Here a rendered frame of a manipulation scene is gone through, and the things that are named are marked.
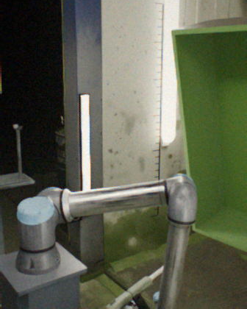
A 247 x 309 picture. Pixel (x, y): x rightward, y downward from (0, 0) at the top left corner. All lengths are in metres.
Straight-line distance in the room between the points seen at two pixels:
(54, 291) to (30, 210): 0.34
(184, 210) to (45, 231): 0.56
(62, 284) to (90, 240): 1.04
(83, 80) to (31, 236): 1.12
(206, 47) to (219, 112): 0.41
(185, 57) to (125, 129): 0.70
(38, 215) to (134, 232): 1.41
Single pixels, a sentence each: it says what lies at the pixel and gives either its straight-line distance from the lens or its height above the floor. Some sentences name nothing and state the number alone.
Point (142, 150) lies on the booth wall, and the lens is 2.76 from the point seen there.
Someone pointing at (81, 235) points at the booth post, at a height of 0.35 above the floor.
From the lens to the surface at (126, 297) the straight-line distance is 2.22.
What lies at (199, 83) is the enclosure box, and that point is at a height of 1.35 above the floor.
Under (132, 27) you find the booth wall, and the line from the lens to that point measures 2.63.
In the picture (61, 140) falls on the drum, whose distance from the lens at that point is 3.22.
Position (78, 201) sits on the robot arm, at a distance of 1.76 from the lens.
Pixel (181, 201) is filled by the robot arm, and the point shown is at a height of 0.94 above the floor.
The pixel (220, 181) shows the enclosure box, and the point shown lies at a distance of 2.62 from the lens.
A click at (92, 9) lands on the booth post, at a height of 1.77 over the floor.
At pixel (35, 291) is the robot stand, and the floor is 0.61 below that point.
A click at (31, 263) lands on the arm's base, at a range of 1.70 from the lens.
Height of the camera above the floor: 1.50
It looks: 13 degrees down
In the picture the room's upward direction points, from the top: straight up
